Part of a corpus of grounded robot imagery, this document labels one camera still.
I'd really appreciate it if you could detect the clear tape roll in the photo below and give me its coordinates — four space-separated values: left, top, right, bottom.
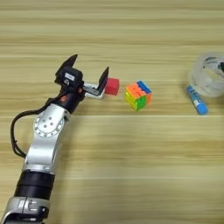
187 52 224 99

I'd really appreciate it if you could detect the multicolour puzzle cube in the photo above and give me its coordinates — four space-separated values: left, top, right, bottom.
124 80 153 112

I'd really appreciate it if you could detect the blue glue stick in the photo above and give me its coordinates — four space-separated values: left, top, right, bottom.
185 84 209 116

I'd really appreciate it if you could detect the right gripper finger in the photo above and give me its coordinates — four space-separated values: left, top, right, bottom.
216 59 224 74

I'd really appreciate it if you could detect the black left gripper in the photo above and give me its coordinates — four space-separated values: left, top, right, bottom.
46 53 110 115

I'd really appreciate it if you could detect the small red cube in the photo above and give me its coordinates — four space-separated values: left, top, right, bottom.
104 77 121 96

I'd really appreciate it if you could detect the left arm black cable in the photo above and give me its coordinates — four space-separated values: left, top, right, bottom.
10 97 64 160

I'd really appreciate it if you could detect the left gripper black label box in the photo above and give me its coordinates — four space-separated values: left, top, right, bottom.
54 66 84 94

